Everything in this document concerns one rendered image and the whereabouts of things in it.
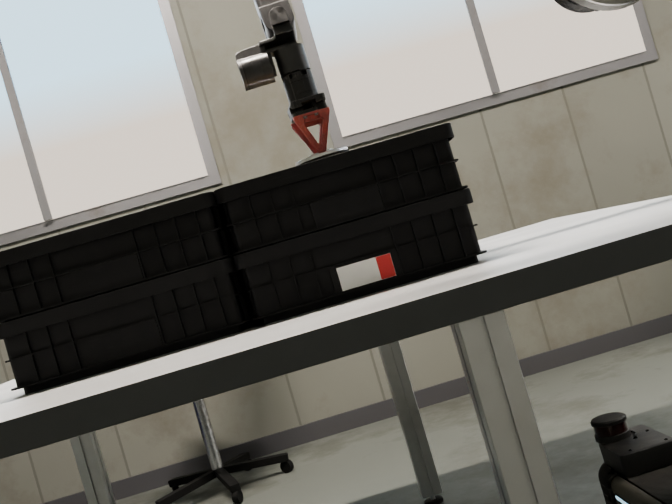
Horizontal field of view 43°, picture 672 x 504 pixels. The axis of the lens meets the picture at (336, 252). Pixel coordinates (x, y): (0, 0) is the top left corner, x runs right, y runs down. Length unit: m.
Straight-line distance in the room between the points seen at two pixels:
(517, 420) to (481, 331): 0.12
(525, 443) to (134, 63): 3.24
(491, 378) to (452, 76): 3.07
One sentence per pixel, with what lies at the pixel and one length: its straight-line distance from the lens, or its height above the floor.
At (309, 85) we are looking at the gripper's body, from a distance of 1.59.
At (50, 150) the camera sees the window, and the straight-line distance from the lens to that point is 4.08.
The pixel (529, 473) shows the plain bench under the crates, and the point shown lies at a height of 0.45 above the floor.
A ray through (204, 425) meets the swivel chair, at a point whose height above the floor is 0.28.
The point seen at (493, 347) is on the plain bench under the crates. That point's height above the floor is 0.61.
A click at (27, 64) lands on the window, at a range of 4.17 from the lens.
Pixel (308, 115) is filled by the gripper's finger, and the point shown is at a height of 1.03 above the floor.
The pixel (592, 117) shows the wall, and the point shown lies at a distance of 4.21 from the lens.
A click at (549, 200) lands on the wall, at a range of 4.10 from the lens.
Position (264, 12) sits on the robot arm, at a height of 1.24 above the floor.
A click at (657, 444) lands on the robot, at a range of 1.70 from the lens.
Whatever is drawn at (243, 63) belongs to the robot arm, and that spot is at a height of 1.16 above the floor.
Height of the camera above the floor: 0.77
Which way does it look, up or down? level
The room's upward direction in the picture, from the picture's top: 16 degrees counter-clockwise
